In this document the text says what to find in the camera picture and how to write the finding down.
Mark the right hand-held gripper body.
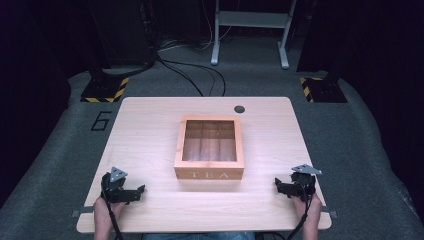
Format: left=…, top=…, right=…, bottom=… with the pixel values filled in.
left=287, top=163, right=324, bottom=203

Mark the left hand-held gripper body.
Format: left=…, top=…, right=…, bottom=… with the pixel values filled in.
left=100, top=166, right=134, bottom=204

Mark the wooden tea box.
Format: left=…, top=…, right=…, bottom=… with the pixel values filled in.
left=173, top=114, right=245, bottom=181

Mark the person's right hand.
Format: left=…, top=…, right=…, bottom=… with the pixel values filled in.
left=290, top=193, right=323, bottom=219

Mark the person's left hand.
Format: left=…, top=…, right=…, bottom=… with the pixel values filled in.
left=92, top=195, right=127, bottom=219

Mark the black hazard-striped stand base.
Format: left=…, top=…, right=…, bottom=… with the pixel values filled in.
left=298, top=71, right=348, bottom=104
left=80, top=68, right=130, bottom=104

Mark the black cabinet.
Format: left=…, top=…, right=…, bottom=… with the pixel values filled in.
left=87, top=0, right=158, bottom=69

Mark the grey metal stand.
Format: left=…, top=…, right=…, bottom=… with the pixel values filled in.
left=210, top=0, right=298, bottom=70

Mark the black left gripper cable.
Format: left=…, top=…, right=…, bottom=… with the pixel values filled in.
left=104, top=191, right=125, bottom=240

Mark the grey table bracket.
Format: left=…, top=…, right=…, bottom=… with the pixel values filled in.
left=321, top=206, right=339, bottom=219
left=70, top=206, right=95, bottom=219

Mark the black floor cable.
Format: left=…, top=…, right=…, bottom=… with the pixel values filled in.
left=156, top=56, right=228, bottom=98
left=159, top=59, right=205, bottom=98

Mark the white cable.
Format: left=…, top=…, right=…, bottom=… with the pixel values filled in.
left=159, top=0, right=234, bottom=53

